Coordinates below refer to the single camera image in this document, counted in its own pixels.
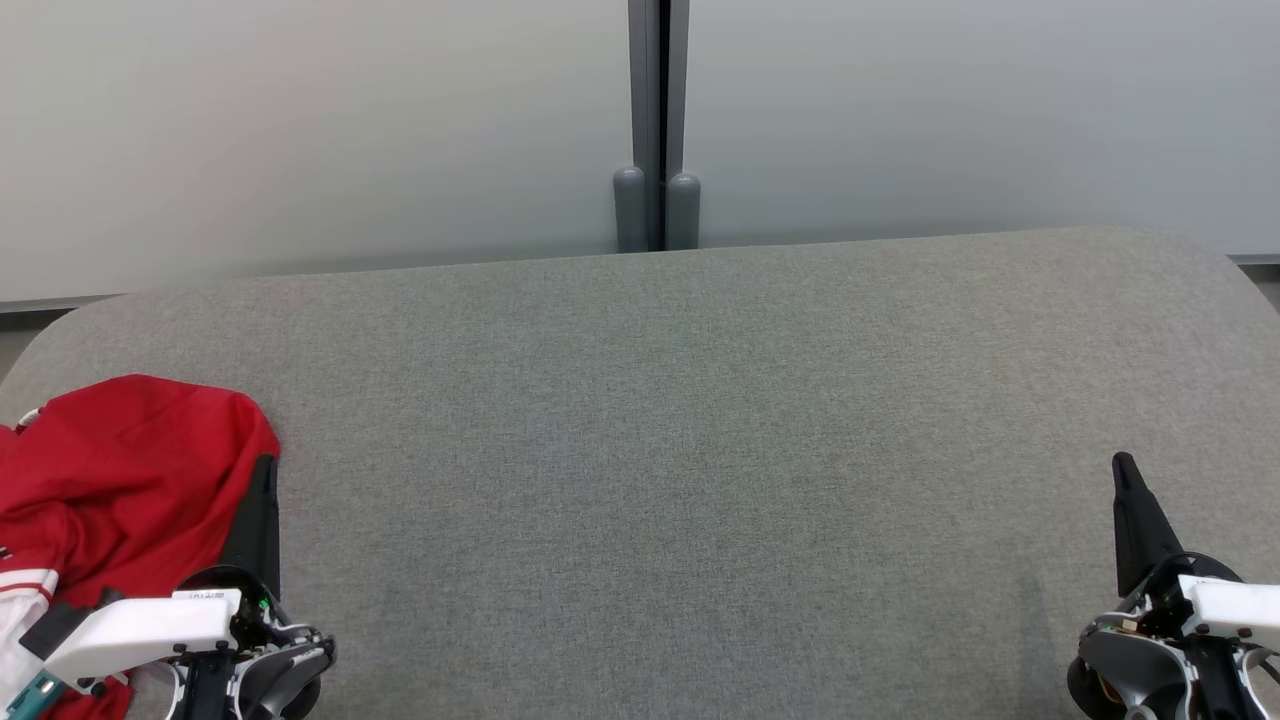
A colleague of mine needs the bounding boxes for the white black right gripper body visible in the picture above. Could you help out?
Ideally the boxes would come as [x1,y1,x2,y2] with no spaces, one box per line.
[1130,552,1280,651]

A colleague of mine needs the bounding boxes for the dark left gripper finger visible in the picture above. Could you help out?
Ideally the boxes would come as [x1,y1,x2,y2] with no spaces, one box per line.
[220,455,282,601]

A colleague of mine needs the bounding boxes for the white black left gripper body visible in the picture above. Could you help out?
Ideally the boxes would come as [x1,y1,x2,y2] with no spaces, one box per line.
[45,565,296,691]

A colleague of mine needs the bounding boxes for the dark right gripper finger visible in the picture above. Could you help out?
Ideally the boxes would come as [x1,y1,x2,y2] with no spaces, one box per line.
[1112,452,1187,599]

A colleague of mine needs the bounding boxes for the red basketball jersey number 23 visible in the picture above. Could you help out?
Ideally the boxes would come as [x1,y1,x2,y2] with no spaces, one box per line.
[0,375,282,720]

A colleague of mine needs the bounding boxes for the grey fabric sofa seat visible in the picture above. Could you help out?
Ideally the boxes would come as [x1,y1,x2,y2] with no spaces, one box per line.
[0,225,1280,720]

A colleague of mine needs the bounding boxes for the teal left cable plug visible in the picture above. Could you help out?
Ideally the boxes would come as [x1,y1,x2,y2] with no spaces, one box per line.
[0,670,71,720]

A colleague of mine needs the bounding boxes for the grey partition post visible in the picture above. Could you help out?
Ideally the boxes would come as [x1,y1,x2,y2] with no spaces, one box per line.
[662,0,701,251]
[613,0,662,253]

